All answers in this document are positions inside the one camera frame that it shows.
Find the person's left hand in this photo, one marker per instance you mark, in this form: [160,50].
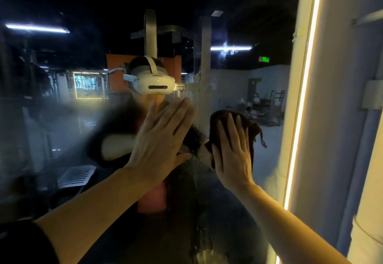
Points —
[158,147]

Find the white round pillar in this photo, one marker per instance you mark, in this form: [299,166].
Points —
[368,231]

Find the large wall mirror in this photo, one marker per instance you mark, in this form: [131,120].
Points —
[72,123]

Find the grey vertical conduit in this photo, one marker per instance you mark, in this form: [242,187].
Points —
[359,165]

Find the person's right hand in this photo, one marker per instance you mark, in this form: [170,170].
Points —
[233,159]

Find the white wall junction box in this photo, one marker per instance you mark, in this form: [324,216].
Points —
[372,95]

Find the person's right forearm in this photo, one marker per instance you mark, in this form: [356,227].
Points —
[287,231]

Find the dark brown cleaning cloth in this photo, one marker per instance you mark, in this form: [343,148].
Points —
[224,120]

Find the person's left forearm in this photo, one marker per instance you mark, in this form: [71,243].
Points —
[90,219]

